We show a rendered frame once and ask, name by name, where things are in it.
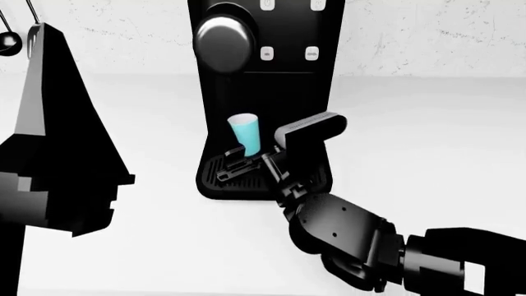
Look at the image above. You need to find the round silver dispenser head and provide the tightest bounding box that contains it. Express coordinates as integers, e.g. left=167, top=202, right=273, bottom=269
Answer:
left=192, top=2, right=258, bottom=75

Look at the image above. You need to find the black coffee machine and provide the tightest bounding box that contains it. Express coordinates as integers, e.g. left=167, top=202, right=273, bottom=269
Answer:
left=187, top=0, right=347, bottom=201

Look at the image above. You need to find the hanging silver fork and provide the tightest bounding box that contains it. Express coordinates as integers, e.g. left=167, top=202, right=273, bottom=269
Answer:
left=25, top=0, right=43, bottom=60

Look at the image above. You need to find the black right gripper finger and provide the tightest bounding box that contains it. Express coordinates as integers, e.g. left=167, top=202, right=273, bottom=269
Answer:
left=223, top=146, right=247, bottom=165
left=215, top=160, right=265, bottom=183

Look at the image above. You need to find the hanging black ladle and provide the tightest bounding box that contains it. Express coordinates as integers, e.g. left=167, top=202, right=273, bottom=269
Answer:
left=0, top=8, right=22, bottom=58

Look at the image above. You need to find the cyan mug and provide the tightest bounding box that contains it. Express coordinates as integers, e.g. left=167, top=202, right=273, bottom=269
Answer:
left=227, top=113, right=262, bottom=159

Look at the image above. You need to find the black grooved drip tray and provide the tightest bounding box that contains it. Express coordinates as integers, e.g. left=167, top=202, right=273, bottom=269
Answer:
left=203, top=154, right=326, bottom=191

